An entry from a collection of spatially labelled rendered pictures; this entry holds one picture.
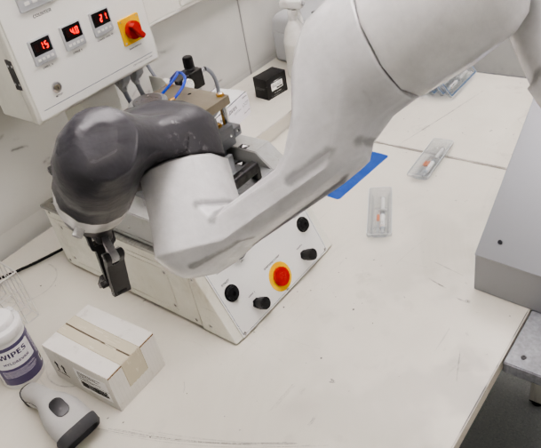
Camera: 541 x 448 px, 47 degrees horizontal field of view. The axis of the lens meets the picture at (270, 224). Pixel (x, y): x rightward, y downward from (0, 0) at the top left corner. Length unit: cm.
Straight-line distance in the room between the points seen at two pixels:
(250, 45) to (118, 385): 139
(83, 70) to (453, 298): 86
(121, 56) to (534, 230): 88
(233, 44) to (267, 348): 122
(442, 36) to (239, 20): 171
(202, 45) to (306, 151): 154
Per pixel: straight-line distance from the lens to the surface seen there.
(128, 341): 118
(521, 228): 122
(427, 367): 115
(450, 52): 50
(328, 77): 51
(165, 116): 64
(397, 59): 49
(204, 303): 120
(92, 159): 58
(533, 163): 125
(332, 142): 52
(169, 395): 119
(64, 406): 116
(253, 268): 125
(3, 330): 125
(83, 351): 121
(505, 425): 202
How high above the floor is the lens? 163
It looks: 36 degrees down
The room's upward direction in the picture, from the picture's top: 11 degrees counter-clockwise
